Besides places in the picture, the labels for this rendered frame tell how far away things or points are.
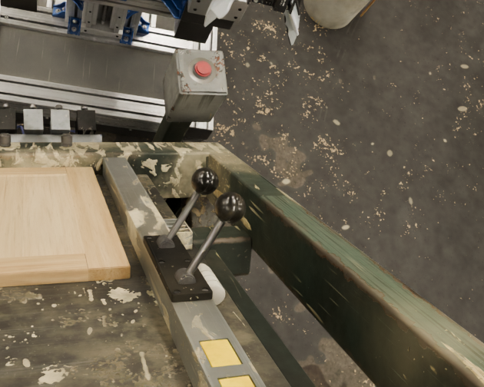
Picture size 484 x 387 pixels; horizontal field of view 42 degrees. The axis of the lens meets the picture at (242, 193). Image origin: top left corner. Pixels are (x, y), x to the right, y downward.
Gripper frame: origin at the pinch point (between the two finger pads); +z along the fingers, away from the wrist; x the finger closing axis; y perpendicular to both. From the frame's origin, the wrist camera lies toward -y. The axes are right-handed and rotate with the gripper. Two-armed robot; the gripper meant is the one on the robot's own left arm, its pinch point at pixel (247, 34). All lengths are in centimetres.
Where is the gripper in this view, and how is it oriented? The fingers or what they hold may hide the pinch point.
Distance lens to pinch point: 108.6
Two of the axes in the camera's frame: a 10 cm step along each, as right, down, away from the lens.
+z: -2.8, 7.0, 6.6
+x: 9.6, 1.4, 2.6
